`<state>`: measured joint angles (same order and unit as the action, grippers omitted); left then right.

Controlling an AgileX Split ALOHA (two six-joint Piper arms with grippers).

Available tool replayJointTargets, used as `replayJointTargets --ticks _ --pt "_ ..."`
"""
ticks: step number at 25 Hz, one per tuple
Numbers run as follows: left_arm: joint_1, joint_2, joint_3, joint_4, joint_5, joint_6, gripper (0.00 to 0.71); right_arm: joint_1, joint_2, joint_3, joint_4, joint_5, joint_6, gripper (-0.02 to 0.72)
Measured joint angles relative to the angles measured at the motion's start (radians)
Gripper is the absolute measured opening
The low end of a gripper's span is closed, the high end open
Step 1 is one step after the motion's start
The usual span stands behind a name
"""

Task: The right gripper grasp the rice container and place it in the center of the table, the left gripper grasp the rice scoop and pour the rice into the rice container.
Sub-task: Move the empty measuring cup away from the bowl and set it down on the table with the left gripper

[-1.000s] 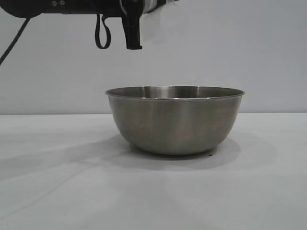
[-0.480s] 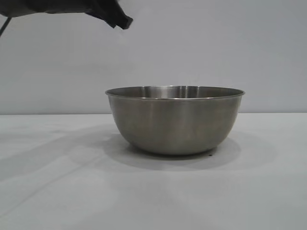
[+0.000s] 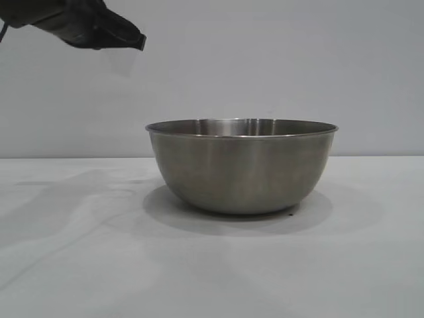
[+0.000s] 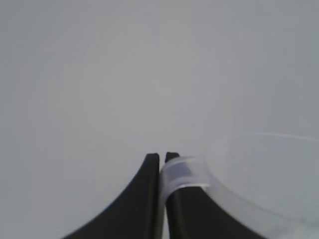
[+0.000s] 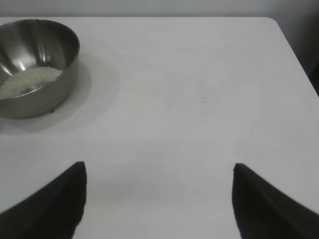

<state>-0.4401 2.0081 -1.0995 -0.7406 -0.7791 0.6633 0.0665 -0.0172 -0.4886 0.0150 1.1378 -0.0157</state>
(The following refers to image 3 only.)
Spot clear plastic measuring cup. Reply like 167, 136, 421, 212
99, 46, 138, 79

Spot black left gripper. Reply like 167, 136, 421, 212
0, 0, 146, 52

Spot stainless steel mixing bowl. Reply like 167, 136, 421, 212
144, 117, 341, 215

